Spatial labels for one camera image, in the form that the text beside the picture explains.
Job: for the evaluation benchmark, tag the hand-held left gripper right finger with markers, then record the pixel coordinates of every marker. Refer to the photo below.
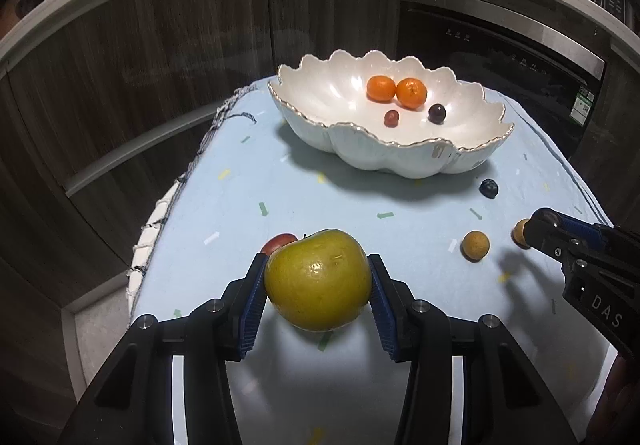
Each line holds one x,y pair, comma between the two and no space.
382,310

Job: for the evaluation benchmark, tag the green apple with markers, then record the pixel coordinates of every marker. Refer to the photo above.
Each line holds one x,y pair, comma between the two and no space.
317,280

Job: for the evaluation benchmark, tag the narrow dark wood cabinet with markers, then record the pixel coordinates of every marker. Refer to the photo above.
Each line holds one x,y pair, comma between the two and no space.
620,125

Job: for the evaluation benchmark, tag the light blue patterned cloth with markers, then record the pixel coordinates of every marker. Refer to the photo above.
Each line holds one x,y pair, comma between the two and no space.
300,185

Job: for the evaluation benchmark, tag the tan longan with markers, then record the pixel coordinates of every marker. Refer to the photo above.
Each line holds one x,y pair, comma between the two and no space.
475,245
519,233

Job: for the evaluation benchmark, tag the person's right hand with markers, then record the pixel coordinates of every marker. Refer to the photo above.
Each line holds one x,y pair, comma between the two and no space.
620,400

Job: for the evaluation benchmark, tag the white scalloped bowl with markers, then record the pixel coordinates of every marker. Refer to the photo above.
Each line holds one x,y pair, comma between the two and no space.
325,90

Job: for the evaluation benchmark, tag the built-in black dishwasher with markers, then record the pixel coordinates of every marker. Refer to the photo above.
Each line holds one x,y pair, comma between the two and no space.
500,70

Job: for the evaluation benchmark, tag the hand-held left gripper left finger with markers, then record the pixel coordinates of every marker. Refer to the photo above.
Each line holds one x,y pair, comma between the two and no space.
252,310

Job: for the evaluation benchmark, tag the orange mandarin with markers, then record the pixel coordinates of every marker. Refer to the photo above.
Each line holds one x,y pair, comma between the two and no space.
411,92
381,88

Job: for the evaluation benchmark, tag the red oblong grape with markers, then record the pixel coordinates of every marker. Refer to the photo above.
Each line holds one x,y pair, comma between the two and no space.
280,242

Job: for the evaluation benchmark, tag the dark red round grape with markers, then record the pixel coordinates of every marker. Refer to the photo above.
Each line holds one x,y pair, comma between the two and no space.
391,118

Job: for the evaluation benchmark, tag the dark wood kitchen cabinet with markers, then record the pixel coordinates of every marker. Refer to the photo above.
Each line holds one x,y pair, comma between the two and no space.
150,50

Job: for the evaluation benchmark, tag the blueberry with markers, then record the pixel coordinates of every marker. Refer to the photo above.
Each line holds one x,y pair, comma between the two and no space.
489,188

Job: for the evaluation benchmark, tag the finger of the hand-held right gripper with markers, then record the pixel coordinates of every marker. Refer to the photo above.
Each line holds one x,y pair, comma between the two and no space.
545,230
585,230

